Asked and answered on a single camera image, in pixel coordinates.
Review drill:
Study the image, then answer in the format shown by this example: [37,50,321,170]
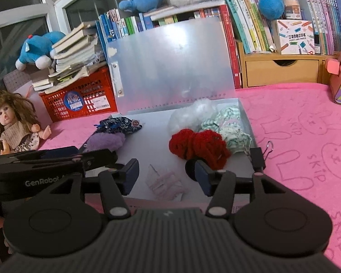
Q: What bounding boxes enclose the red knitted scrunchie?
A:
[169,129,231,170]

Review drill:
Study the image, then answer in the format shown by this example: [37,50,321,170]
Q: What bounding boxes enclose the navy floral scrunchie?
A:
[95,116,142,135]

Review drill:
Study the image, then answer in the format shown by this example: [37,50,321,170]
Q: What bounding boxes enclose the small white patterned box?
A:
[271,20,315,55]

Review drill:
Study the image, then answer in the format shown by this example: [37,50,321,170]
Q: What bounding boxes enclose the green checkered scrunchie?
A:
[201,105,253,154]

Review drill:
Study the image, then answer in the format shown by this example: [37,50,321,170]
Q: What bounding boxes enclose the row of upright books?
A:
[98,0,341,88]

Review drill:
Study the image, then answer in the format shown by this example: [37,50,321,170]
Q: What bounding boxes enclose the translucent plastic file box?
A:
[106,17,253,210]

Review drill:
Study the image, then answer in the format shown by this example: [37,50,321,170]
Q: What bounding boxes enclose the brown haired baby doll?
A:
[0,91,52,155]

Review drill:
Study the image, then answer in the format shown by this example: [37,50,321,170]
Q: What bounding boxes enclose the black binder clips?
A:
[249,141,273,173]

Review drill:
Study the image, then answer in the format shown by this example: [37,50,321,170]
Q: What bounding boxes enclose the pink white paper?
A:
[145,164,187,201]

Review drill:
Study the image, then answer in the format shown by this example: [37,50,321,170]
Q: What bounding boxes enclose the stack of books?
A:
[31,21,105,93]

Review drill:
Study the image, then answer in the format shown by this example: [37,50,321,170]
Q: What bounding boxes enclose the pink bunny print blanket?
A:
[37,83,341,271]

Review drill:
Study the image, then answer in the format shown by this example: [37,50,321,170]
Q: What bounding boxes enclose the white fluffy scrunchie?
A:
[168,99,217,135]

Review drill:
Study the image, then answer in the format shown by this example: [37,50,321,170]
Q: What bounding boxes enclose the wooden drawer organizer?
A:
[237,41,337,88]

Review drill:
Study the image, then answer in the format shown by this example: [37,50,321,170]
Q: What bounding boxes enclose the black round puck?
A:
[185,157,201,182]

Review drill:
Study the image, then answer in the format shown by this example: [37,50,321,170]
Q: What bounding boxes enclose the red plastic crate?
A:
[39,67,117,122]

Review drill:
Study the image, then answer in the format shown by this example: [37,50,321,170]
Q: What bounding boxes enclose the blue plush toy left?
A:
[15,31,65,71]

